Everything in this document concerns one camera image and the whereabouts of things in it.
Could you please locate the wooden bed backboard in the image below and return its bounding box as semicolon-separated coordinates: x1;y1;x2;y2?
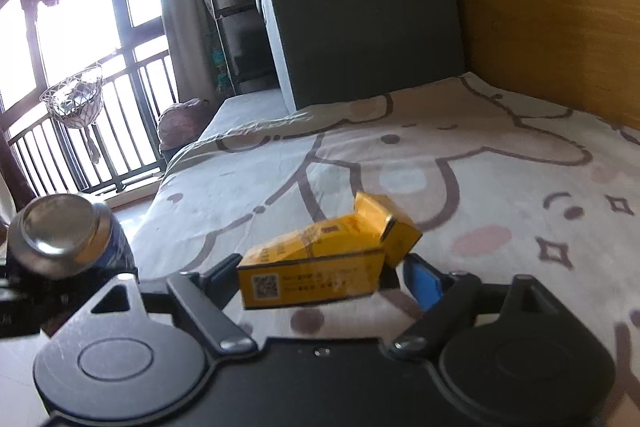
387;0;640;132

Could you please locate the dark storage box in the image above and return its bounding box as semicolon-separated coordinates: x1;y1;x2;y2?
256;0;466;112

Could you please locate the pink cushion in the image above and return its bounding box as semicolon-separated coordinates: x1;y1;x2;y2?
157;98;214;152

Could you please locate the grey curtain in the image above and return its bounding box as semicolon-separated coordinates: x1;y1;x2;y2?
160;0;219;107

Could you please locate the blue drink can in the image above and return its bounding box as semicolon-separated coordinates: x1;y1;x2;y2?
8;194;136;281

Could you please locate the hanging net basket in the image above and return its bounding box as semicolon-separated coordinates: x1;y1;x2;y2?
39;62;104;165

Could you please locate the black balcony railing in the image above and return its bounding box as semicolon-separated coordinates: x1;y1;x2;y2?
8;50;177;196

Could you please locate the cartoon print bed sheet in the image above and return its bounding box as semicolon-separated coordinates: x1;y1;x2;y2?
131;74;639;426

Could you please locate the yellow cigarette box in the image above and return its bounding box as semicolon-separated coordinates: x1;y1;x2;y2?
236;192;422;310

